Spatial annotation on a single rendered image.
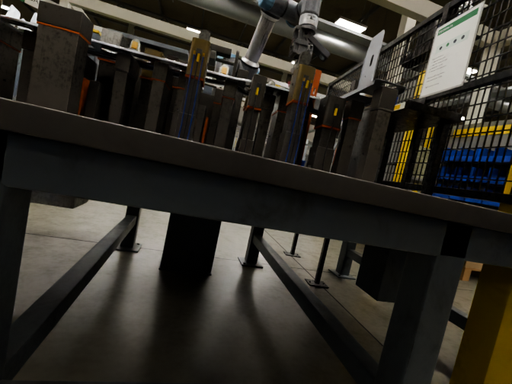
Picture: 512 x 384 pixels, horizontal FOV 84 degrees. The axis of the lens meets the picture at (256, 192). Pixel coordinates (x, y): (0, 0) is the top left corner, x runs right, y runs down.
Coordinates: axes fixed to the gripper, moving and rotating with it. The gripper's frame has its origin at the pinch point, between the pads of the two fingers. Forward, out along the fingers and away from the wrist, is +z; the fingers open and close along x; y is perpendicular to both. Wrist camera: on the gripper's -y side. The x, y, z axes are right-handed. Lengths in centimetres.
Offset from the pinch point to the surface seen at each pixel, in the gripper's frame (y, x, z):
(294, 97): 8.2, 24.8, 14.1
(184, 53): 52, -27, -8
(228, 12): 66, -1086, -551
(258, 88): 19.9, 21.3, 13.0
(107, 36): 81, -11, -3
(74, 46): 77, 21, 13
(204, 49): 39.0, 22.0, 4.9
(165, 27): 184, -576, -234
